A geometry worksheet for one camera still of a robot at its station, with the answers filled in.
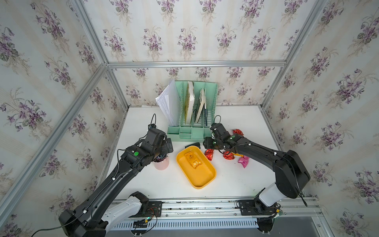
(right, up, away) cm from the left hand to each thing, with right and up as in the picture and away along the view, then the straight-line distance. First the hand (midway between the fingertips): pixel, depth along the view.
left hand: (166, 145), depth 74 cm
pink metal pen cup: (-5, -13, +12) cm, 19 cm away
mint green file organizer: (+17, +25, +22) cm, 37 cm away
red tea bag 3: (+46, +5, +27) cm, 54 cm away
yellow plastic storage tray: (+19, -22, +13) cm, 31 cm away
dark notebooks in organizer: (+19, +23, +21) cm, 37 cm away
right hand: (+22, -1, +13) cm, 26 cm away
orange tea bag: (+14, -11, +13) cm, 22 cm away
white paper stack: (-1, +25, +17) cm, 30 cm away
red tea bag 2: (+36, -9, +16) cm, 40 cm away
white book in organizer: (+12, +23, +17) cm, 31 cm away
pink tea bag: (+44, -11, +12) cm, 47 cm away
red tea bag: (+24, -8, +17) cm, 31 cm away
